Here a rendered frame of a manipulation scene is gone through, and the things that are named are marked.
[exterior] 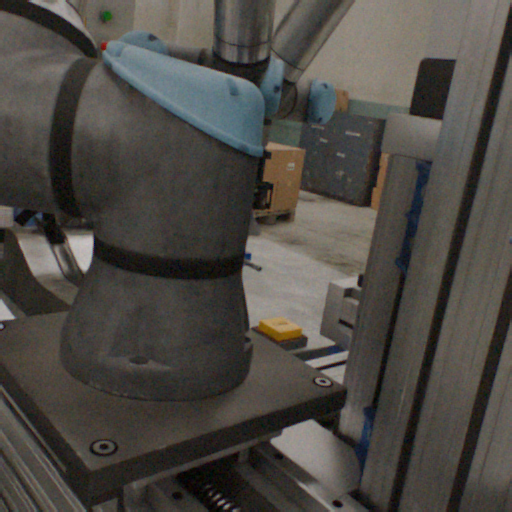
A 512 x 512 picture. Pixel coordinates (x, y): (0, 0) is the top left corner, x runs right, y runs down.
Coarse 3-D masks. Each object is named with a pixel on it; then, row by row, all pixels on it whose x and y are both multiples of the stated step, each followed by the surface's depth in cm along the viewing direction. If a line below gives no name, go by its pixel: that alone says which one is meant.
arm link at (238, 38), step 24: (216, 0) 71; (240, 0) 69; (264, 0) 70; (216, 24) 73; (240, 24) 71; (264, 24) 72; (216, 48) 75; (240, 48) 74; (264, 48) 75; (240, 72) 76; (264, 72) 78; (264, 96) 78
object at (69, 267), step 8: (56, 216) 121; (40, 224) 120; (56, 224) 119; (64, 224) 122; (72, 224) 124; (80, 224) 124; (88, 224) 124; (48, 240) 126; (56, 240) 127; (64, 240) 117; (56, 248) 115; (64, 248) 115; (56, 256) 113; (64, 256) 114; (72, 256) 114; (64, 264) 113; (72, 264) 113; (64, 272) 110; (72, 272) 112; (80, 272) 112; (72, 280) 109; (80, 280) 110
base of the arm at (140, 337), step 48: (96, 240) 44; (96, 288) 43; (144, 288) 42; (192, 288) 42; (240, 288) 46; (96, 336) 42; (144, 336) 43; (192, 336) 42; (240, 336) 46; (96, 384) 43; (144, 384) 42; (192, 384) 43
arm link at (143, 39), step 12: (132, 36) 76; (144, 36) 76; (156, 36) 77; (144, 48) 76; (156, 48) 76; (168, 48) 79; (180, 48) 79; (192, 48) 79; (180, 60) 78; (192, 60) 78
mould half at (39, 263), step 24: (24, 240) 112; (72, 240) 117; (0, 264) 121; (24, 264) 110; (48, 264) 110; (0, 288) 122; (24, 288) 111; (48, 288) 102; (72, 288) 104; (24, 312) 111; (48, 312) 102
